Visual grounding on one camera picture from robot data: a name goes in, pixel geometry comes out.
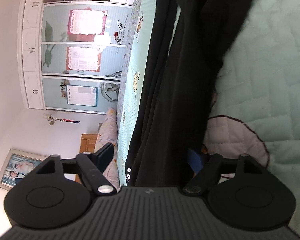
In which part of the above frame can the white wardrobe with glass doors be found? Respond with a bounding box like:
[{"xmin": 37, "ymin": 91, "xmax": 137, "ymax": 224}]
[{"xmin": 17, "ymin": 0, "xmax": 134, "ymax": 114}]

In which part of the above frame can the wooden headboard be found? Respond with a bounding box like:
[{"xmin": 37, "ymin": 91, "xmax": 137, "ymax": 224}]
[{"xmin": 75, "ymin": 133, "xmax": 99, "ymax": 183}]

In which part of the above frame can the hanging wall ornament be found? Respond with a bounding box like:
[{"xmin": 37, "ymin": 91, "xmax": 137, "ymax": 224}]
[{"xmin": 43, "ymin": 113, "xmax": 80, "ymax": 125}]

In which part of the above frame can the framed wedding photo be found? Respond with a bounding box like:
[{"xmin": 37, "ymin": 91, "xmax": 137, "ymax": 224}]
[{"xmin": 0, "ymin": 149, "xmax": 47, "ymax": 191}]

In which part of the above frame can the pastel floral pillow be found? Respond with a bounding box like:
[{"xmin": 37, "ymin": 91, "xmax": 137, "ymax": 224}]
[{"xmin": 93, "ymin": 107, "xmax": 121, "ymax": 193}]

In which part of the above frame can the black garment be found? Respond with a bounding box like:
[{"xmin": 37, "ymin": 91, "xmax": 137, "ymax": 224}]
[{"xmin": 126, "ymin": 0, "xmax": 253, "ymax": 187}]

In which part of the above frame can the mint green quilted bedspread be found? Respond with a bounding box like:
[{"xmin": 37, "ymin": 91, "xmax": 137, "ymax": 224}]
[{"xmin": 116, "ymin": 0, "xmax": 300, "ymax": 238}]

